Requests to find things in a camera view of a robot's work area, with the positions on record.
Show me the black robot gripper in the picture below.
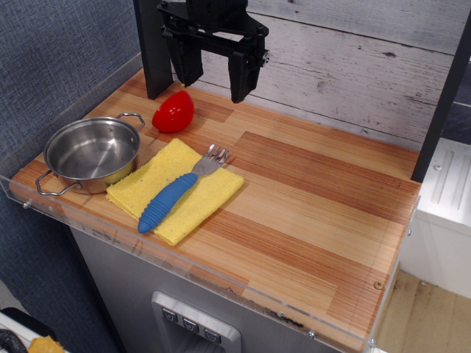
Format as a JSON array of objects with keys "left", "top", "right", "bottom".
[{"left": 157, "top": 1, "right": 269, "bottom": 103}]

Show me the blue handled metal fork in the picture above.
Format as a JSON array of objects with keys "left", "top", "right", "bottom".
[{"left": 138, "top": 144, "right": 230, "bottom": 234}]

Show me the yellow folded towel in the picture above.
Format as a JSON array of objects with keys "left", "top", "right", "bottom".
[{"left": 106, "top": 138, "right": 244, "bottom": 246}]

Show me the red plastic egg shell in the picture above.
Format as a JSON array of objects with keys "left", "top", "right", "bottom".
[{"left": 152, "top": 90, "right": 194, "bottom": 132}]

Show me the stainless steel pot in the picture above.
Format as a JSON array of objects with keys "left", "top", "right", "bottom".
[{"left": 35, "top": 113, "right": 146, "bottom": 196}]

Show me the clear acrylic edge guard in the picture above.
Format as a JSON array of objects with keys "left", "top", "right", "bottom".
[{"left": 1, "top": 171, "right": 419, "bottom": 352}]

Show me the silver toy fridge cabinet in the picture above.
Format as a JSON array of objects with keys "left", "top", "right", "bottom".
[{"left": 71, "top": 229, "right": 334, "bottom": 352}]

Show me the grey dispenser button panel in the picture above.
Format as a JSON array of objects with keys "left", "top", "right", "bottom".
[{"left": 151, "top": 290, "right": 242, "bottom": 352}]

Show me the white ridged side cabinet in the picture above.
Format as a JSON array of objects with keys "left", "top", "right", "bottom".
[{"left": 398, "top": 138, "right": 470, "bottom": 298}]

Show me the yellow black object corner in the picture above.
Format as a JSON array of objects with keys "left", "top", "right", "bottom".
[{"left": 1, "top": 307, "right": 67, "bottom": 352}]

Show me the dark vertical post left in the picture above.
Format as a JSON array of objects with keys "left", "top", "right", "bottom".
[{"left": 133, "top": 0, "right": 174, "bottom": 99}]

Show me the dark vertical post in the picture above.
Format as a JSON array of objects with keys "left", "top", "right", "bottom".
[
  {"left": 411, "top": 14, "right": 470, "bottom": 182},
  {"left": 133, "top": 0, "right": 174, "bottom": 99}
]

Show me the dark vertical post right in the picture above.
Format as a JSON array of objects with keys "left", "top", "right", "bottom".
[{"left": 411, "top": 14, "right": 470, "bottom": 182}]

